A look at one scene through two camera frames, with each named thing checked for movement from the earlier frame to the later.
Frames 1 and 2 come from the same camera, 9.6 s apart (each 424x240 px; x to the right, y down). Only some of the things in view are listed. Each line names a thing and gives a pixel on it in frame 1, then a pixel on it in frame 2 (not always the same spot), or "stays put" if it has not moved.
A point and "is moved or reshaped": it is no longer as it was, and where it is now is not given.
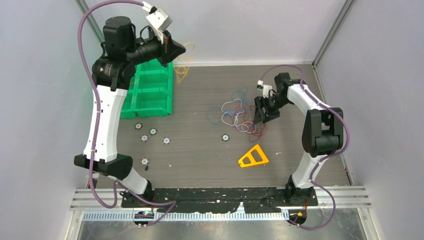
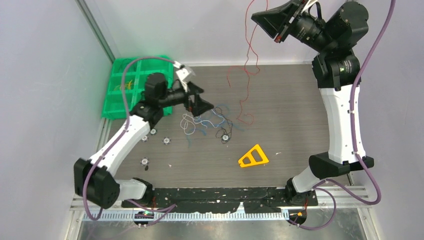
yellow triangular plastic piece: x=253 y=161 stays put
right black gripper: x=260 y=102 -> x=275 y=21
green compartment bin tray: x=150 y=93 stays put
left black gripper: x=170 y=49 -> x=200 y=105
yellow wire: x=182 y=66 is moved or reshaped
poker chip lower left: x=144 y=161 stays put
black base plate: x=210 y=200 stays put
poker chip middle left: x=166 y=140 stays put
